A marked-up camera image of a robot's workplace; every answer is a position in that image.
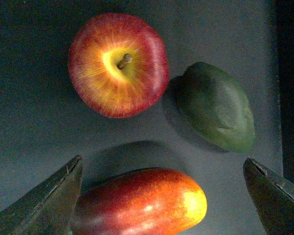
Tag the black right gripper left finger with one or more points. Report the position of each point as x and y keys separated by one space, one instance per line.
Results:
x=47 y=208

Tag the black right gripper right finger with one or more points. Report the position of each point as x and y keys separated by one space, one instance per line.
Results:
x=273 y=197

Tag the red yellow apple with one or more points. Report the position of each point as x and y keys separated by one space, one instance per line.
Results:
x=118 y=65

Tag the black near display tray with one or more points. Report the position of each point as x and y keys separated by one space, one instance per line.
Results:
x=44 y=123

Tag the red yellow mango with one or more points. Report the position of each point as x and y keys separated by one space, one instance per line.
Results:
x=152 y=201

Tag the green avocado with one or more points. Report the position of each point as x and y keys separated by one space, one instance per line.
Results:
x=216 y=106

